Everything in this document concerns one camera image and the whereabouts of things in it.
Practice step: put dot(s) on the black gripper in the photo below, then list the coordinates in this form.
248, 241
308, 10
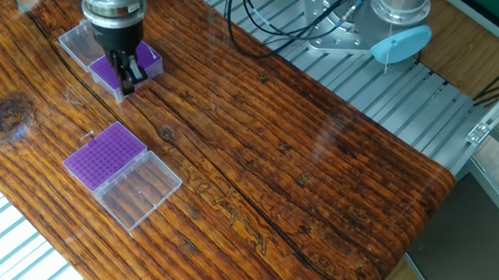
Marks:
118, 38

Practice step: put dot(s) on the purple pipette tip holder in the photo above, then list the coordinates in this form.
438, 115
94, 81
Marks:
106, 72
111, 157

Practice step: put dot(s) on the glossy wood grain mat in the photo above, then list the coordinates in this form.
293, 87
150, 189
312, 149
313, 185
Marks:
301, 184

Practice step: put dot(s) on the silver robot mounting plate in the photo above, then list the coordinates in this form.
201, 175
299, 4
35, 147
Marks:
337, 35

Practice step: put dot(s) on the light blue plastic piece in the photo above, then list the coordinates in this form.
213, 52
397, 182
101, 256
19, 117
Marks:
400, 44

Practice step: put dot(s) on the silver corner bracket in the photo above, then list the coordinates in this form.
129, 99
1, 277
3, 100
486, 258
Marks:
478, 133

